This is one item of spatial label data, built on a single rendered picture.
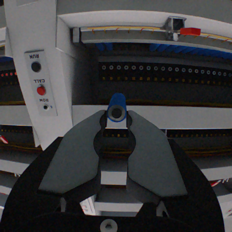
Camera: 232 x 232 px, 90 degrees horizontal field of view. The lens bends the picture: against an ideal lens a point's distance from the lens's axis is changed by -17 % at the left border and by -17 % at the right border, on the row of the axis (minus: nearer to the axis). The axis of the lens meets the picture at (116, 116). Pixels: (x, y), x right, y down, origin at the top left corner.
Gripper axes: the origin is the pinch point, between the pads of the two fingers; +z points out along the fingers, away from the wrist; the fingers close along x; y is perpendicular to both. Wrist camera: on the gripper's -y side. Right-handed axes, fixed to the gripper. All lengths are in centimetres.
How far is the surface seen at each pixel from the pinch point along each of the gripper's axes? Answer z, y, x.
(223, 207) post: 11, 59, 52
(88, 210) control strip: 10, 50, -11
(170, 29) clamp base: 12.2, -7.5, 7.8
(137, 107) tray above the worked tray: 12.5, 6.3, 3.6
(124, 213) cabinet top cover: 17, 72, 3
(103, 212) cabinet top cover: 17, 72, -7
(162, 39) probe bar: 16.0, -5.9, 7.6
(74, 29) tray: 16.2, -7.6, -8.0
